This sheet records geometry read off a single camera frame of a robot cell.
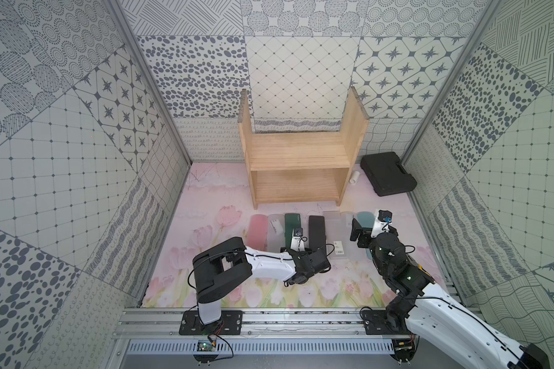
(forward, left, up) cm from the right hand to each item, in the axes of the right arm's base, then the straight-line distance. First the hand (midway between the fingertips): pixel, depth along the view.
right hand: (367, 223), depth 79 cm
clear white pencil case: (+4, +33, -16) cm, 37 cm away
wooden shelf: (+16, +23, +12) cm, 31 cm away
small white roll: (+33, -4, -11) cm, 35 cm away
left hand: (-4, +23, -13) cm, 27 cm away
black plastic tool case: (+36, -21, -13) cm, 43 cm away
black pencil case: (+3, +16, -15) cm, 22 cm away
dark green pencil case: (+9, +27, -13) cm, 31 cm away
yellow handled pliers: (-9, -22, -17) cm, 29 cm away
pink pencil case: (+5, +41, -16) cm, 44 cm away
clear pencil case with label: (+5, +7, -19) cm, 21 cm away
